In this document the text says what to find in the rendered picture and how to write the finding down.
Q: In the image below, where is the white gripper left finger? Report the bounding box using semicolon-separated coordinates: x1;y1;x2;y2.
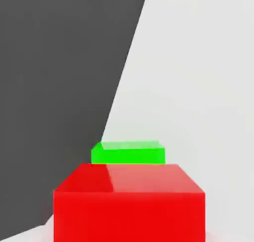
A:
0;214;55;242

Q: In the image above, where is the small red cube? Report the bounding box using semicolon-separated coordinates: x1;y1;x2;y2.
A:
53;163;206;242

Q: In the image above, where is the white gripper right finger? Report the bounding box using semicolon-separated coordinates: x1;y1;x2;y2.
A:
205;226;239;242

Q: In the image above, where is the small green cube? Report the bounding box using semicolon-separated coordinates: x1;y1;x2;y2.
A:
90;140;166;165

